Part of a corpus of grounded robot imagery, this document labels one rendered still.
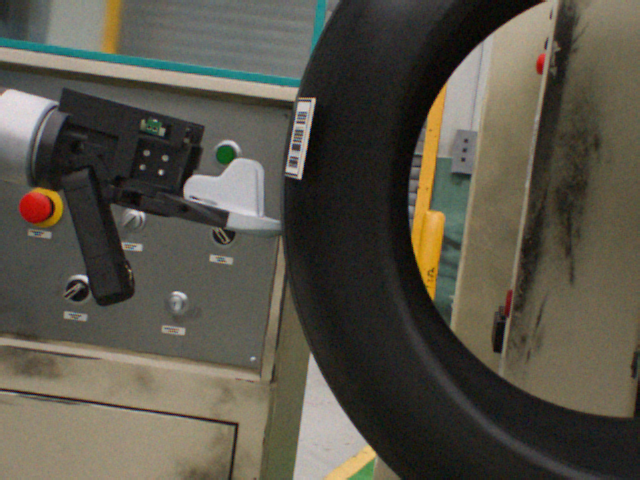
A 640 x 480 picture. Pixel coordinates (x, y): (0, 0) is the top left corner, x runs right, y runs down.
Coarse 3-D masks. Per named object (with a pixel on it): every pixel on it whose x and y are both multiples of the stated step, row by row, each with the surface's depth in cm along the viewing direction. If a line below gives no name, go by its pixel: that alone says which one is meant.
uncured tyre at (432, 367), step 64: (384, 0) 98; (448, 0) 96; (512, 0) 123; (320, 64) 101; (384, 64) 97; (448, 64) 124; (320, 128) 99; (384, 128) 97; (320, 192) 99; (384, 192) 97; (320, 256) 99; (384, 256) 97; (320, 320) 101; (384, 320) 98; (384, 384) 98; (448, 384) 97; (512, 384) 127; (384, 448) 102; (448, 448) 98; (512, 448) 97; (576, 448) 124
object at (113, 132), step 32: (64, 96) 111; (64, 128) 111; (96, 128) 110; (128, 128) 108; (160, 128) 110; (192, 128) 112; (64, 160) 111; (96, 160) 111; (128, 160) 108; (160, 160) 109; (192, 160) 114; (128, 192) 109
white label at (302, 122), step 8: (304, 104) 100; (312, 104) 98; (296, 112) 101; (304, 112) 99; (312, 112) 98; (296, 120) 101; (304, 120) 99; (296, 128) 101; (304, 128) 99; (296, 136) 100; (304, 136) 98; (296, 144) 100; (304, 144) 98; (296, 152) 100; (304, 152) 98; (288, 160) 101; (296, 160) 99; (304, 160) 98; (288, 168) 101; (296, 168) 99; (288, 176) 101; (296, 176) 99
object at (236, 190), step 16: (240, 160) 109; (224, 176) 109; (240, 176) 109; (256, 176) 109; (192, 192) 109; (208, 192) 109; (224, 192) 109; (240, 192) 109; (256, 192) 109; (224, 208) 109; (240, 208) 109; (256, 208) 109; (240, 224) 108; (256, 224) 109; (272, 224) 109
